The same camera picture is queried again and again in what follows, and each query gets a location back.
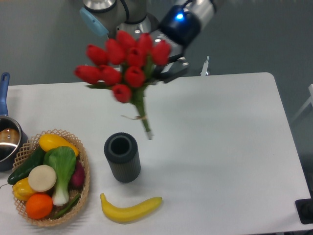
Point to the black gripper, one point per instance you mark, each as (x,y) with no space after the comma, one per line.
(178,28)

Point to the red tulip bouquet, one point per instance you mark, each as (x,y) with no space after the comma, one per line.
(125,66)

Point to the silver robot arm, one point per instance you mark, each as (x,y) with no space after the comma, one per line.
(107,17)

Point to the dark grey ribbed vase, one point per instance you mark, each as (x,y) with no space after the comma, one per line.
(121,152)

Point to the white object right edge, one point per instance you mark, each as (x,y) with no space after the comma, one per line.
(305,108)

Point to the yellow squash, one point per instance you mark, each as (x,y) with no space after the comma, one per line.
(50,141)

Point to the green bok choy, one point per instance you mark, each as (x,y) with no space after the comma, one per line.
(63,160)

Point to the purple red onion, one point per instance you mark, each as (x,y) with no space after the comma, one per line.
(78,177)

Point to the dark green cucumber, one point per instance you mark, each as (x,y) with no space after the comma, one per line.
(34,160)

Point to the yellow banana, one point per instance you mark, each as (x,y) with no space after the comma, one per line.
(129,214)

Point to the beige round slice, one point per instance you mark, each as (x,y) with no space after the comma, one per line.
(42,178)

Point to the green bean pod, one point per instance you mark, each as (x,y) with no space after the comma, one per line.
(67,208)

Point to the black device at edge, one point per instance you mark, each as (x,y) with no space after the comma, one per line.
(305,210)

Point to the orange fruit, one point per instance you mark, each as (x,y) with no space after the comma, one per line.
(39,205)

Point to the woven wicker basket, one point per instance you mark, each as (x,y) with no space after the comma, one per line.
(25,151)

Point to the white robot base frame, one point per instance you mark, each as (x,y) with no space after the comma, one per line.
(204,71)

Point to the blue handled saucepan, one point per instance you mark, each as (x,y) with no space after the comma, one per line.
(12,137)

